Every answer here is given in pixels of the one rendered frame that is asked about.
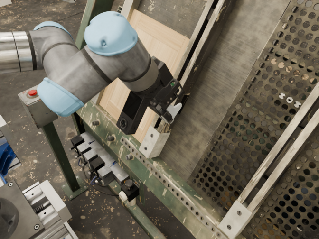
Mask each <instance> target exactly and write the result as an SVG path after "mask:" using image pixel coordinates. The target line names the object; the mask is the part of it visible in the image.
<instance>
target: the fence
mask: <svg viewBox="0 0 319 239"><path fill-rule="evenodd" d="M140 1H141V0H125V2H124V5H123V8H122V11H121V14H122V15H123V16H125V18H126V19H127V21H128V22H130V20H131V17H132V14H133V11H134V9H136V10H137V9H138V6H139V3H140ZM104 90H105V88H104V89H103V90H102V91H101V92H99V93H98V94H97V95H96V96H94V97H93V98H92V99H91V100H92V101H93V102H94V103H95V104H99V103H100V101H101V98H102V95H103V92H104Z"/></svg>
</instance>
